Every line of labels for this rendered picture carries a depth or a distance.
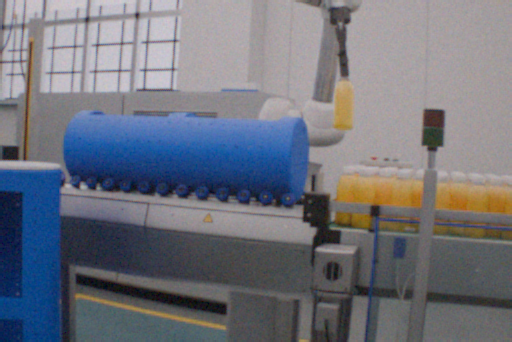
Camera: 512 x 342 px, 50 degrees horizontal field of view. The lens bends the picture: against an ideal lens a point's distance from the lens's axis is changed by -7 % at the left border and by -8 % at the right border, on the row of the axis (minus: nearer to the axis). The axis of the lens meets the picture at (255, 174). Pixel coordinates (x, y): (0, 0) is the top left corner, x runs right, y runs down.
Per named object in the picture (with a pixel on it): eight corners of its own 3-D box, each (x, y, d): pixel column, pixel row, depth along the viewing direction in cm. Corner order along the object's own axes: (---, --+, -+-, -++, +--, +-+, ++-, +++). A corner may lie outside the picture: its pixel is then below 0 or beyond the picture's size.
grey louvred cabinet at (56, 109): (54, 261, 499) (59, 97, 491) (283, 303, 416) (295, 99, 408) (11, 270, 449) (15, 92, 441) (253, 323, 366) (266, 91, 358)
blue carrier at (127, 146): (100, 179, 241) (103, 111, 239) (307, 197, 215) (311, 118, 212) (61, 184, 214) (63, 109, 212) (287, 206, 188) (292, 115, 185)
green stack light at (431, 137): (421, 146, 156) (422, 127, 156) (443, 147, 154) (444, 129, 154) (420, 145, 150) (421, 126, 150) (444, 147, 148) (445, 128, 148)
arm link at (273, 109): (253, 146, 273) (256, 98, 273) (291, 149, 276) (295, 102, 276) (259, 144, 257) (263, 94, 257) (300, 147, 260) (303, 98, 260)
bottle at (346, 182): (347, 226, 181) (351, 173, 180) (330, 224, 185) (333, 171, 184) (359, 225, 186) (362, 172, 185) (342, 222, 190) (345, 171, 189)
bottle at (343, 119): (355, 130, 191) (356, 81, 193) (351, 126, 185) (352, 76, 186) (335, 130, 193) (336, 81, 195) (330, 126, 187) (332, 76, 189)
